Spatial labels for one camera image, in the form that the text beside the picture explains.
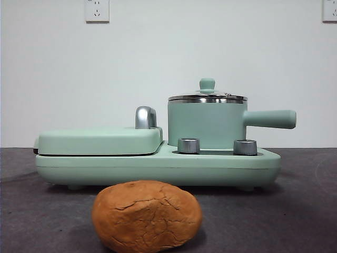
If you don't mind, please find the glass lid with green knob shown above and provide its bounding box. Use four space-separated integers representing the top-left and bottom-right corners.
168 77 247 102

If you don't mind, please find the brown potato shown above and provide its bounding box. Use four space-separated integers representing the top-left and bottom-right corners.
91 180 203 253

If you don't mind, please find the silver control knob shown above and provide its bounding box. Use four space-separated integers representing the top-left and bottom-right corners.
233 139 258 155
177 137 201 154

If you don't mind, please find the mint green breakfast machine base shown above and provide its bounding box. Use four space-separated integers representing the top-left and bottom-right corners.
35 140 282 191

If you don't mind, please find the mint green hinged grill cover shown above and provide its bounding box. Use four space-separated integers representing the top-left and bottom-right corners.
34 125 164 156

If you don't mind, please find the silver grill cover handle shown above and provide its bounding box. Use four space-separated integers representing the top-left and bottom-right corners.
135 105 158 130

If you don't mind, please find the mint green pot with handle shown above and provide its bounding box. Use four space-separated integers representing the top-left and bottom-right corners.
167 99 298 148

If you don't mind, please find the white wall socket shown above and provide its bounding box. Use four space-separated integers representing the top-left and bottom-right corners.
84 0 110 24
322 0 337 23

